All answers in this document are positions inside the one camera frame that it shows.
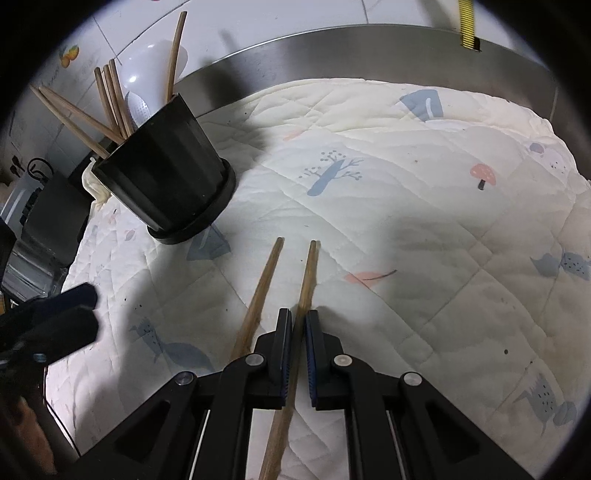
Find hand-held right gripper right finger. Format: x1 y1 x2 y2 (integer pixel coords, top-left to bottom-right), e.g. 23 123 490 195
303 309 536 480

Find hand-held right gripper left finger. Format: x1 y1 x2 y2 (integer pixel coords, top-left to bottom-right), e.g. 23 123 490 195
76 308 294 480

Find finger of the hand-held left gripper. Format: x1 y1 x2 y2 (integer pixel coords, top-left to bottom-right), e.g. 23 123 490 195
8 282 99 320
0 305 101 366

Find long brown chopstick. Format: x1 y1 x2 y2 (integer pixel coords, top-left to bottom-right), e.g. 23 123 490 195
257 239 320 480
229 237 285 363

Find black utensil holder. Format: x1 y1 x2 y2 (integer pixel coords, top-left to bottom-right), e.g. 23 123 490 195
91 92 237 246

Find translucent white rice paddle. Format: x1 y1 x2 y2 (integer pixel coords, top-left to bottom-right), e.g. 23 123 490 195
122 39 190 110

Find bunch of wooden chopsticks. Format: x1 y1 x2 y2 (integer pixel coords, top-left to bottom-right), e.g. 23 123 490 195
28 10 188 158

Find person's left hand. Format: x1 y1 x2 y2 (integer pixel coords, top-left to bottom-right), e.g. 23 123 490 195
11 397 54 474

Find shiny metal container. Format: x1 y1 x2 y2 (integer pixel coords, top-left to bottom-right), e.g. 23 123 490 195
7 240 66 302

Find black appliance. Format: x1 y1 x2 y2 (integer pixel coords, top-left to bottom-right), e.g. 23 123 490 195
25 173 91 262

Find printed quilted blanket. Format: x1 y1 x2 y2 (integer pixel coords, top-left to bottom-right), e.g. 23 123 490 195
44 78 591 480

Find dotted white rice paddle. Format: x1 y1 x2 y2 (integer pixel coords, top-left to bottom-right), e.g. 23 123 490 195
124 91 152 133

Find yellow hose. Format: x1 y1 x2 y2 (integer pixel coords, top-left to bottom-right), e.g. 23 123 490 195
458 0 482 52

